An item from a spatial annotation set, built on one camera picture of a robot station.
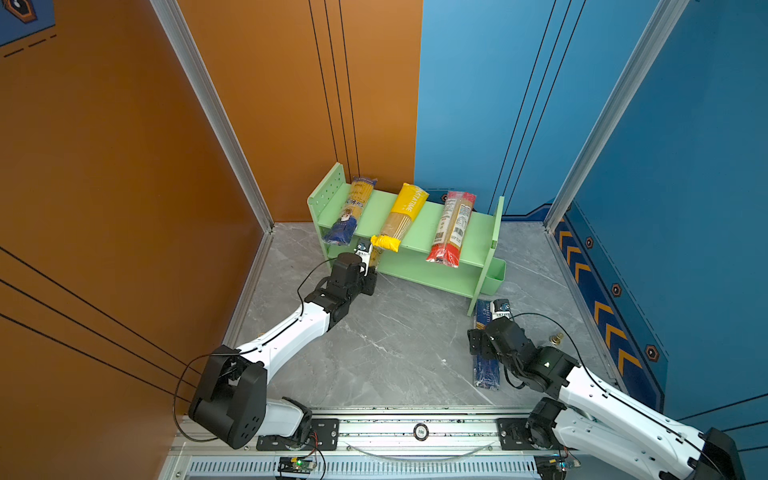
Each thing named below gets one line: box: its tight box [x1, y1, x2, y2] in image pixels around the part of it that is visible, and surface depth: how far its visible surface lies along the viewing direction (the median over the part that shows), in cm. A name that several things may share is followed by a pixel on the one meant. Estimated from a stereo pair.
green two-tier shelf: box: [307, 162, 505, 317], surface depth 87 cm
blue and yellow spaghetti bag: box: [324, 176, 378, 246], surface depth 83 cm
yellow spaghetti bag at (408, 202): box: [370, 183, 429, 253], surface depth 82 cm
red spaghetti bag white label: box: [426, 191, 477, 268], surface depth 79 cm
